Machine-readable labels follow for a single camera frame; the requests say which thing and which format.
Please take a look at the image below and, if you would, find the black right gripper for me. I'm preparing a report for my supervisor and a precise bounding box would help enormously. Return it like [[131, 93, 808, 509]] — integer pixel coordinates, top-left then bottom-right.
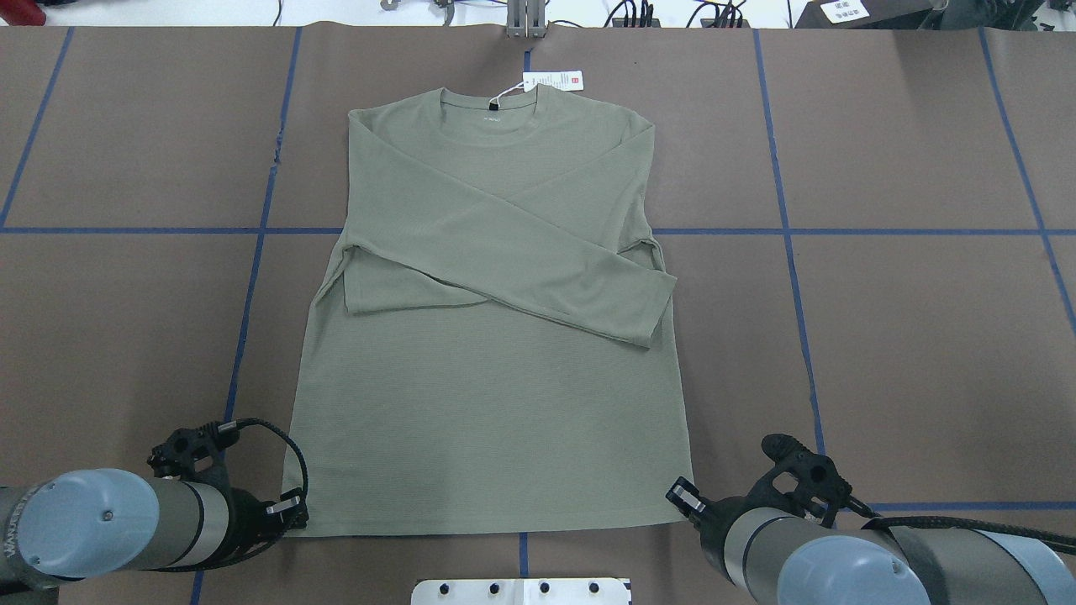
[[666, 434, 854, 581]]

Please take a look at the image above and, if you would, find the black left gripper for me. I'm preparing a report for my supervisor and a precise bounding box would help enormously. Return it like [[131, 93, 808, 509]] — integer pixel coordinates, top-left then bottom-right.
[[147, 424, 310, 573]]

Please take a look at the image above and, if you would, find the olive green long-sleeve shirt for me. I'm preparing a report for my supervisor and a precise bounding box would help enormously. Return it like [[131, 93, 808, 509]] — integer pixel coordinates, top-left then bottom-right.
[[283, 86, 693, 539]]

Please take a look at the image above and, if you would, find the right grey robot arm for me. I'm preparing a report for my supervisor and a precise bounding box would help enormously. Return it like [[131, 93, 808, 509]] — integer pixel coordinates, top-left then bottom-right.
[[666, 434, 1075, 604]]

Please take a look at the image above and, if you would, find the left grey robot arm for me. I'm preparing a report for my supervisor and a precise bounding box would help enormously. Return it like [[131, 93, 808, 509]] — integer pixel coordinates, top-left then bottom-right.
[[1, 418, 310, 604]]

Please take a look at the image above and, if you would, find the white paper price tag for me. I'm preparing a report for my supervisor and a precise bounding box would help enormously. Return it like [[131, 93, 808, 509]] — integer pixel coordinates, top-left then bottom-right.
[[521, 70, 585, 92]]

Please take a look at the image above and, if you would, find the black cardboard box with label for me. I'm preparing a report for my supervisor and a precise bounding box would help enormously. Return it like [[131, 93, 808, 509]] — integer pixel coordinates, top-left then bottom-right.
[[793, 1, 949, 30]]

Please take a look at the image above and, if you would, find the red object at corner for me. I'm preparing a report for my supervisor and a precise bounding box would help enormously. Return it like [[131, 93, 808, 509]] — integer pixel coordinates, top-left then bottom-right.
[[0, 0, 46, 27]]

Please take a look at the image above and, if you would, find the white metal robot base pedestal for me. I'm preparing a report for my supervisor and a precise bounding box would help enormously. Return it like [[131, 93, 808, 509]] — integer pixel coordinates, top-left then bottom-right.
[[410, 577, 633, 604]]

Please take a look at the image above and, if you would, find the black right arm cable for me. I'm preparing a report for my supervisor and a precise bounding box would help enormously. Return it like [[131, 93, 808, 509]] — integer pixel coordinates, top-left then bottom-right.
[[841, 496, 1076, 555]]

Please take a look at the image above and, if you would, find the aluminium frame post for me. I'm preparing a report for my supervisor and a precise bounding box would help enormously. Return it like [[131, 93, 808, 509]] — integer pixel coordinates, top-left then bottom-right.
[[504, 0, 548, 39]]

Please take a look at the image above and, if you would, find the metal clamp bracket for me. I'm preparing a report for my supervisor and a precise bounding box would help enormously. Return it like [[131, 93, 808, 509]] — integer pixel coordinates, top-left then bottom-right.
[[380, 0, 459, 26]]

